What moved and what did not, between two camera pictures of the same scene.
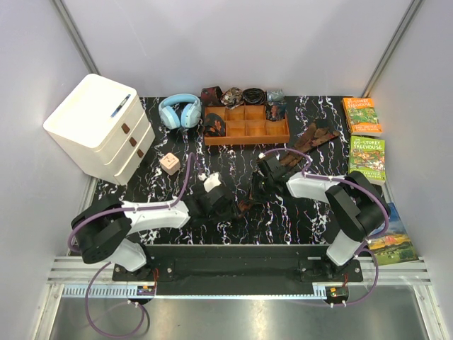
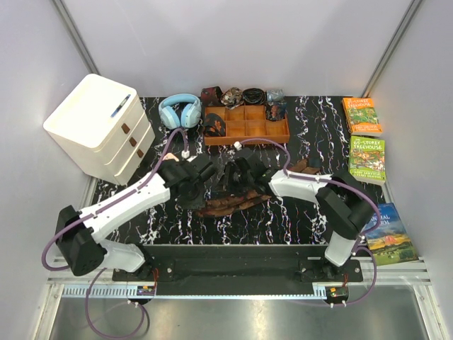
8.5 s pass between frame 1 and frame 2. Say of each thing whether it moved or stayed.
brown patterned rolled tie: stayed
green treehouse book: stayed
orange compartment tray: stayed
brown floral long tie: moved
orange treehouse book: stayed
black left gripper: moved
